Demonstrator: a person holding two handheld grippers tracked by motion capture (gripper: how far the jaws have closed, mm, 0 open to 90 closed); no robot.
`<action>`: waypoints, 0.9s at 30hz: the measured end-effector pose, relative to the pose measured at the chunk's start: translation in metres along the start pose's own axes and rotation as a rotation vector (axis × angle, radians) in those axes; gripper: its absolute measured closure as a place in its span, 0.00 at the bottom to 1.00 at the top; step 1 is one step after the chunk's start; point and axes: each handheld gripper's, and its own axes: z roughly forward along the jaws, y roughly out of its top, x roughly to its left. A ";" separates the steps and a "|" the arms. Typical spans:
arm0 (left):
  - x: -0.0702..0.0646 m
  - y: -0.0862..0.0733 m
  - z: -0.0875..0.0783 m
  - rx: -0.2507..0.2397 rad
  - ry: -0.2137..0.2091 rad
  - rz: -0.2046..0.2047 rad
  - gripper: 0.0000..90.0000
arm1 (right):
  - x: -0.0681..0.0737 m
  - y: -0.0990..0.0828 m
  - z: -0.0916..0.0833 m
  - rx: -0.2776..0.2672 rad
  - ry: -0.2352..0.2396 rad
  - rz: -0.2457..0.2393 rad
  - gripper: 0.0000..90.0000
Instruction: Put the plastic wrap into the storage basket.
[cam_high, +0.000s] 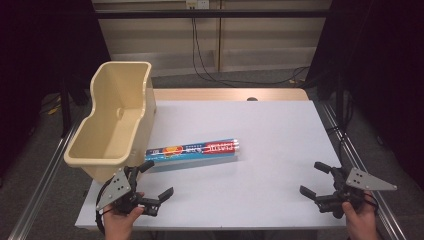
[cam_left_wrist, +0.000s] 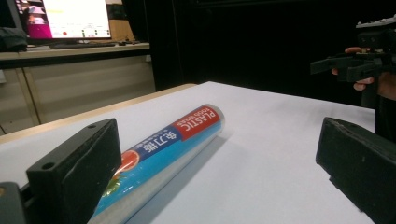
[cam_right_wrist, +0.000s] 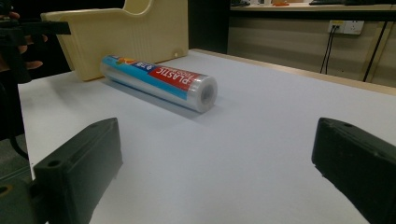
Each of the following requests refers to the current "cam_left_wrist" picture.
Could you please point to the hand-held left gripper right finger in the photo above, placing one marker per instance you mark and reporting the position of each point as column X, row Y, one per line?
column 361, row 161

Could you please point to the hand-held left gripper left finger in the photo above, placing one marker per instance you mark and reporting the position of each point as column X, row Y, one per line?
column 77, row 174

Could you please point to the blue plastic wrap roll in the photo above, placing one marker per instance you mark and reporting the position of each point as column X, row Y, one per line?
column 162, row 155

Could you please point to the beige office desk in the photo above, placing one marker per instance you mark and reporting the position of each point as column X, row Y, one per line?
column 71, row 81

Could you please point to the black keyboard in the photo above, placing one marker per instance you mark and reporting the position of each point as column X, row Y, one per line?
column 81, row 45

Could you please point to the brown cardboard box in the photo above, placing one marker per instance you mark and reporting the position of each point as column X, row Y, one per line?
column 121, row 30

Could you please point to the dark cloth bundle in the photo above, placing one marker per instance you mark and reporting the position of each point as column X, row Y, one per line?
column 12, row 39

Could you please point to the computer monitor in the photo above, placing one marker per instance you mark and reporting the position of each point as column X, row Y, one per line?
column 71, row 18

